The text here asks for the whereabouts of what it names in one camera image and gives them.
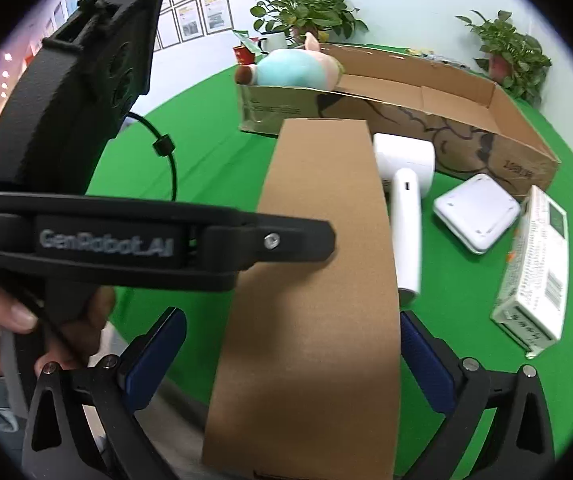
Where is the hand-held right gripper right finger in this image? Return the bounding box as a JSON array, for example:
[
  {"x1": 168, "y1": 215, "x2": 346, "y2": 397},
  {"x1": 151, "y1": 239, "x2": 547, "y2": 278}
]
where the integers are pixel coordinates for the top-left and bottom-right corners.
[{"x1": 399, "y1": 310, "x2": 556, "y2": 480}]

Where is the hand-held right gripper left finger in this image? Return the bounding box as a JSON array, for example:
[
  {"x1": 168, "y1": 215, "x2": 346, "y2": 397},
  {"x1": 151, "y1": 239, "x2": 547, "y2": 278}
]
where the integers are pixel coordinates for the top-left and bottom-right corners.
[{"x1": 20, "y1": 306, "x2": 188, "y2": 480}]

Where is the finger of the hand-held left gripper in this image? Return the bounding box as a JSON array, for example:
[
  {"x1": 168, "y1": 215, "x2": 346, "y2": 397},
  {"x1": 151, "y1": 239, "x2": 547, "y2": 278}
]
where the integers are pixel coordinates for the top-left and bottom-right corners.
[{"x1": 204, "y1": 212, "x2": 337, "y2": 292}]

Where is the long brown cardboard box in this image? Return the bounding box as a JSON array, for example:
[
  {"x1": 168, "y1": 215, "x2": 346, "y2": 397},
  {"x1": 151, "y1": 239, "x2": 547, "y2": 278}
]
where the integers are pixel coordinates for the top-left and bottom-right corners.
[{"x1": 200, "y1": 117, "x2": 402, "y2": 480}]

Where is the white hair dryer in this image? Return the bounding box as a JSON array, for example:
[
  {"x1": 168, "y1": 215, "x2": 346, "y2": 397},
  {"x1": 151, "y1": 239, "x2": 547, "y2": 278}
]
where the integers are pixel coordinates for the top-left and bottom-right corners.
[{"x1": 372, "y1": 132, "x2": 437, "y2": 308}]

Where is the white rectangular plastic device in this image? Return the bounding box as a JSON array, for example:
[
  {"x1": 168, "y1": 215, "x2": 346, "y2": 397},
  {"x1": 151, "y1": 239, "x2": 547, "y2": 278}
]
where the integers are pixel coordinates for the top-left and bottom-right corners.
[{"x1": 433, "y1": 173, "x2": 523, "y2": 256}]

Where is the large cardboard box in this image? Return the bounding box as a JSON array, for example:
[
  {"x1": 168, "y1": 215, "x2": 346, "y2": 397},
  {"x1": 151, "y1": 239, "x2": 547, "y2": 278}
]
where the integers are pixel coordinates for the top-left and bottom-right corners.
[{"x1": 236, "y1": 42, "x2": 562, "y2": 203}]

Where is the white and green carton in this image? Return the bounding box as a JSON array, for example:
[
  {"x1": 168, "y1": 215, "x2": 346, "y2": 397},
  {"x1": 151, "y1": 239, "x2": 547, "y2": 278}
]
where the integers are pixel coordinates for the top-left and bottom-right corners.
[{"x1": 489, "y1": 185, "x2": 569, "y2": 360}]

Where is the mint green plush toy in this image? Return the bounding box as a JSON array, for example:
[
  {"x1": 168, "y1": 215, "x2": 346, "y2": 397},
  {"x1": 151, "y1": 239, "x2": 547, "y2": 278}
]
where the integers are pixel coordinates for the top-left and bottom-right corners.
[{"x1": 235, "y1": 32, "x2": 344, "y2": 92}]

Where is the white mug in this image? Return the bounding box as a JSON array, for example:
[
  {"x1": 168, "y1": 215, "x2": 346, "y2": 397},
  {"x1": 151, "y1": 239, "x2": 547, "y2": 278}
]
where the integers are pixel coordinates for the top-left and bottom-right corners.
[{"x1": 256, "y1": 32, "x2": 287, "y2": 56}]

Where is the bushy potted green plant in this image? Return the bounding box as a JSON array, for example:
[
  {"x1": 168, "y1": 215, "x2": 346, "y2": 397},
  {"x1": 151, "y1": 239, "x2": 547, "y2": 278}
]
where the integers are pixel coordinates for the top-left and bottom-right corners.
[{"x1": 250, "y1": 0, "x2": 369, "y2": 46}]

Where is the small potted green plant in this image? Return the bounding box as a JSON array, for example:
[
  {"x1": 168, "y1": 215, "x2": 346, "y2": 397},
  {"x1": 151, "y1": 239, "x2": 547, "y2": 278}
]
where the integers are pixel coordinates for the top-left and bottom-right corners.
[{"x1": 455, "y1": 10, "x2": 553, "y2": 106}]

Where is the black cable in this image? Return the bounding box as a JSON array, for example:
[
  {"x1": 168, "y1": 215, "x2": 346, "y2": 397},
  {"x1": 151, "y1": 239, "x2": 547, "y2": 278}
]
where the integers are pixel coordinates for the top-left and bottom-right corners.
[{"x1": 14, "y1": 111, "x2": 180, "y2": 363}]

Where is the wall of framed certificates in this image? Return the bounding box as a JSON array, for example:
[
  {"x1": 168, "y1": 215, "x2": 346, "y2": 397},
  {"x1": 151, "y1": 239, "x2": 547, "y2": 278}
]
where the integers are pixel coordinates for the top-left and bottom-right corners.
[{"x1": 41, "y1": 0, "x2": 232, "y2": 51}]

